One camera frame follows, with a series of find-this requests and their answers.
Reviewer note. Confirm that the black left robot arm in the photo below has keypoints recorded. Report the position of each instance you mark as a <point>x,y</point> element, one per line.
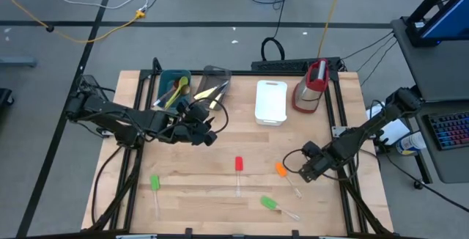
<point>110,112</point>

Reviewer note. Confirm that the white bottle with label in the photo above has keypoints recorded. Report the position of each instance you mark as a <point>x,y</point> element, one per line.
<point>412,143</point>

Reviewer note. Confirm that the teal plastic bin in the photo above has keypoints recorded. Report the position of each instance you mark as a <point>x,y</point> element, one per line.
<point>164,79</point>

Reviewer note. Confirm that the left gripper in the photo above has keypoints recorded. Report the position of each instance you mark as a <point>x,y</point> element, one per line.
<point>190,132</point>

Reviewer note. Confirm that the gold metal spoon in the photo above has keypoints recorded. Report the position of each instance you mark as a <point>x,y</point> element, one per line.
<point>186,89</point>

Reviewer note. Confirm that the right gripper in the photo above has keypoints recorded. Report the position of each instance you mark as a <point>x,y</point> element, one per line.
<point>320,162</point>

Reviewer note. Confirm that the backlit black keyboard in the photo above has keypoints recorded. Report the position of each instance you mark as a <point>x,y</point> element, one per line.
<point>450,131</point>

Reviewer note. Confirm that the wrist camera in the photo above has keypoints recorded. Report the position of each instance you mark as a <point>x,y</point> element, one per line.
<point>198,113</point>
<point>311,149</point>

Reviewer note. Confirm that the low grey desk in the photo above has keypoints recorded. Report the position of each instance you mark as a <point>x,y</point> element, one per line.
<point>450,165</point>

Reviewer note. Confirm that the black round floor weight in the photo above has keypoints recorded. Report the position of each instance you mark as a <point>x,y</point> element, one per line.
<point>50,28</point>

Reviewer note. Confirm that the black aluminium table frame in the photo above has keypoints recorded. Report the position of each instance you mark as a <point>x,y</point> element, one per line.
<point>242,73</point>

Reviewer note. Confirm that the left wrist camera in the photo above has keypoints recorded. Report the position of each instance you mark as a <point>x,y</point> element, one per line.
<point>198,113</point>

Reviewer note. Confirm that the black floor object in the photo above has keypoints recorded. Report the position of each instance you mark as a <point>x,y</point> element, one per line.
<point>5,96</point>

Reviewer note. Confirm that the grey translucent plastic bin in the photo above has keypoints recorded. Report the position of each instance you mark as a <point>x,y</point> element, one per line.
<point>216,76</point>

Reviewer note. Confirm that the grey standing desk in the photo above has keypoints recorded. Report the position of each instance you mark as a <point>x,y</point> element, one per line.
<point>432,70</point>

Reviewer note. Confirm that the monitor with blue screen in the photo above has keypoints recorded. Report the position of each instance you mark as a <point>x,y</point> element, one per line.
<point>450,19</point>

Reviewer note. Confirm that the lime green silicone spoon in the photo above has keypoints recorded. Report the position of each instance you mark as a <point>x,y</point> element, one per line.
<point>183,81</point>

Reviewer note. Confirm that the silver mounting plate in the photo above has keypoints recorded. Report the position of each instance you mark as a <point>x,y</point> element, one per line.
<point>339,132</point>

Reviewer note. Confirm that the dark grey spoon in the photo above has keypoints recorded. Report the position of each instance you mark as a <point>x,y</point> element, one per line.
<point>163,98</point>

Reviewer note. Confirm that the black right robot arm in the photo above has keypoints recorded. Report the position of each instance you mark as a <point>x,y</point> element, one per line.
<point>351,143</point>

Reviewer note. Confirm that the black vented box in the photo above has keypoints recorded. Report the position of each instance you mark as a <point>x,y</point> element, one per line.
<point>278,65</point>

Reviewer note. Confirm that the black desk caster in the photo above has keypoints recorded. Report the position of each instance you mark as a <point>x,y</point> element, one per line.
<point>419,185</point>

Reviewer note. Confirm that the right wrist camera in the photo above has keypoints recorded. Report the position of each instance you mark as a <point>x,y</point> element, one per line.
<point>311,149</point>

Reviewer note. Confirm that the white paper sheet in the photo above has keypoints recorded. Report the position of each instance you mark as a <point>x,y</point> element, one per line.
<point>397,131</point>

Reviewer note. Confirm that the white plastic bin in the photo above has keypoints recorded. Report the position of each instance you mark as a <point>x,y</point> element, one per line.
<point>271,103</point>

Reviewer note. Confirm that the grey cart foot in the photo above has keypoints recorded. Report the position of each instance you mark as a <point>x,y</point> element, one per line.
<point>18,62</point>

